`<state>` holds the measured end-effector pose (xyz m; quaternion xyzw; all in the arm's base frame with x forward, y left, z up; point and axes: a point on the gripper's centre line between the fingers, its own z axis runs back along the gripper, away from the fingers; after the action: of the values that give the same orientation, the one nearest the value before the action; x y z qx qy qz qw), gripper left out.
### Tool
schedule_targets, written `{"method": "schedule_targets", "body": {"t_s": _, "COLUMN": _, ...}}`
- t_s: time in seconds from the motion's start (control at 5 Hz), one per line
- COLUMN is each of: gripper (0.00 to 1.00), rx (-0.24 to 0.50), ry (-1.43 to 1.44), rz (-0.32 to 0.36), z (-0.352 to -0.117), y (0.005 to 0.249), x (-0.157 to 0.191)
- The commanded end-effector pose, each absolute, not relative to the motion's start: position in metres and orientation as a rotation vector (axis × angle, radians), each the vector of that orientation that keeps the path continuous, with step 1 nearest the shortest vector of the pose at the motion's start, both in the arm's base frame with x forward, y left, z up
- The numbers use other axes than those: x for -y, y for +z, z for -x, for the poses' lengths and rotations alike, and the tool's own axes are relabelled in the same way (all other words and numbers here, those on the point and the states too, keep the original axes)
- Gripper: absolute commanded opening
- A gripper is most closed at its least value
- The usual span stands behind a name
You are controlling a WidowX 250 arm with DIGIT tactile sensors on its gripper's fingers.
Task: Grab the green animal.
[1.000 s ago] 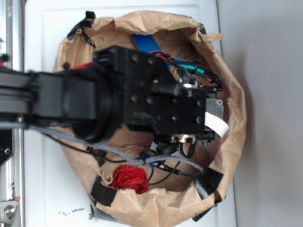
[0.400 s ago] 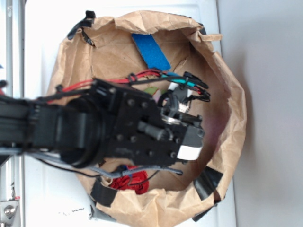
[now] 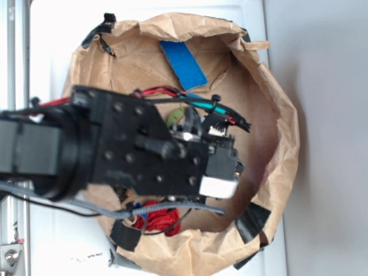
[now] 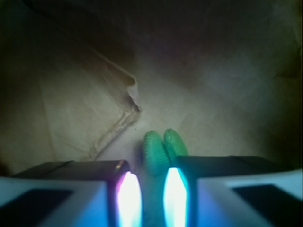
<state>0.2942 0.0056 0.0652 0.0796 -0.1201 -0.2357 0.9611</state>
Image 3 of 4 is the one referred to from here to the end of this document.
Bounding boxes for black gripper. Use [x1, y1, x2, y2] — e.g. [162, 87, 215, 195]
[71, 86, 245, 198]

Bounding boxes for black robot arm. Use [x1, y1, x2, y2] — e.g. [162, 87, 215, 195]
[1, 86, 250, 201]

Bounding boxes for green plush animal toy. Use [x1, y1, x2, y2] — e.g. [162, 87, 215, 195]
[166, 107, 186, 127]

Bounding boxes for red crumpled object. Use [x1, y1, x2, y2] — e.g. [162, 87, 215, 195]
[133, 209, 181, 236]

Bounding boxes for blue sponge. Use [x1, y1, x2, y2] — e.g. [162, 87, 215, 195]
[160, 41, 208, 91]

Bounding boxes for brown paper bag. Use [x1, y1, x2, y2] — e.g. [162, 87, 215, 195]
[62, 13, 301, 276]

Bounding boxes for grey braided cable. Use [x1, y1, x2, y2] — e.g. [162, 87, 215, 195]
[0, 183, 227, 218]

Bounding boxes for red black teal wires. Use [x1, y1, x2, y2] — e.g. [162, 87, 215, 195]
[28, 85, 252, 133]

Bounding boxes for aluminium rail with bracket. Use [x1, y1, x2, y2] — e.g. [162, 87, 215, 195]
[1, 1, 31, 275]

